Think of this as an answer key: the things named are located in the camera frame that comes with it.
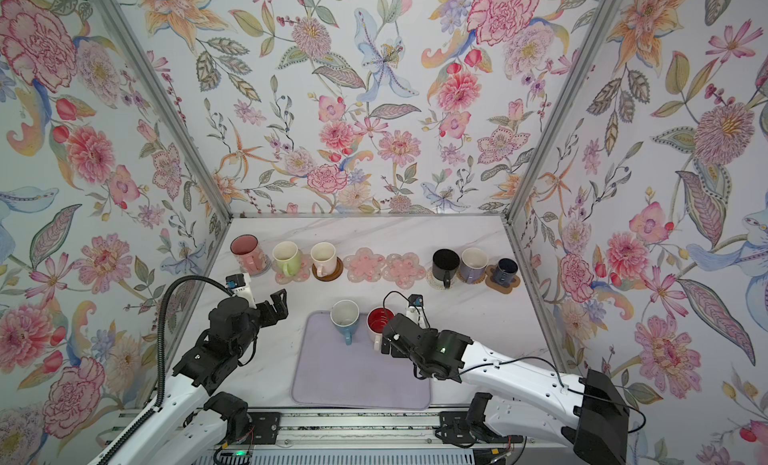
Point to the blue mug white inside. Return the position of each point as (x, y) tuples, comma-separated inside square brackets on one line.
[(345, 316)]

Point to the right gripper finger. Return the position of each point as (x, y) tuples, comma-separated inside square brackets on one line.
[(396, 335), (415, 309)]

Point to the lilac drying mat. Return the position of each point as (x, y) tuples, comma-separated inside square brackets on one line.
[(330, 373)]

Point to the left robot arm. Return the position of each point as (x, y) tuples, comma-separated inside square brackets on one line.
[(190, 414)]

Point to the red inside white mug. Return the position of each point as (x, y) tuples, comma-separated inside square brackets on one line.
[(377, 319)]

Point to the brown paw shaped coaster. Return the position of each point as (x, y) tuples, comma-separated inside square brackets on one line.
[(506, 290)]

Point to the left corner aluminium post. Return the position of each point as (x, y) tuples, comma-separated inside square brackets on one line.
[(136, 57)]

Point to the black mug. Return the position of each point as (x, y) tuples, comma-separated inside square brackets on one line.
[(445, 265)]

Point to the pink flower coaster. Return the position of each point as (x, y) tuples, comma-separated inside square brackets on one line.
[(303, 275), (404, 270), (364, 266)]

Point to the small dark blue mug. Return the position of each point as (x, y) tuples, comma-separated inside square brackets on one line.
[(505, 272)]

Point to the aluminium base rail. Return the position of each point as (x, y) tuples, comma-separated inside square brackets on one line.
[(303, 436)]

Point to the grey round knitted coaster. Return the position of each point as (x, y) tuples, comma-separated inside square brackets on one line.
[(253, 273)]

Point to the cream mug pink handle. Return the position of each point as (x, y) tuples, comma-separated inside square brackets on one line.
[(325, 260)]

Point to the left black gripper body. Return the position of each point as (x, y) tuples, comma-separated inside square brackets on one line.
[(255, 320)]

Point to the corner aluminium post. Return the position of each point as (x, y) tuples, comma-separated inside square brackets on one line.
[(136, 57), (605, 13)]

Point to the right corner aluminium post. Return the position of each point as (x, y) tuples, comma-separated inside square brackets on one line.
[(605, 13)]

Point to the lilac mug white inside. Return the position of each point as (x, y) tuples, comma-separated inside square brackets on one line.
[(474, 257)]

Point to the white embroidered round coaster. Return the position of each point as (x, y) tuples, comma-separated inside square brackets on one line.
[(435, 283)]

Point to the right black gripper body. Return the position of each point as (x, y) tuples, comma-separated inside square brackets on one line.
[(419, 367)]

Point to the green mug white inside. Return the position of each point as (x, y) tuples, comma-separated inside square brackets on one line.
[(287, 258)]

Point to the woven rattan round coaster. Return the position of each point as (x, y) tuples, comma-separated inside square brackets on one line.
[(471, 275)]

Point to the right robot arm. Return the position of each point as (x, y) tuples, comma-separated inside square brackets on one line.
[(524, 396)]

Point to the brown wooden round coaster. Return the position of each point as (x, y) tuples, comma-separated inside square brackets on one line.
[(330, 277)]

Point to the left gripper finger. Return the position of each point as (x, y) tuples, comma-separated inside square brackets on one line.
[(239, 285), (273, 310)]

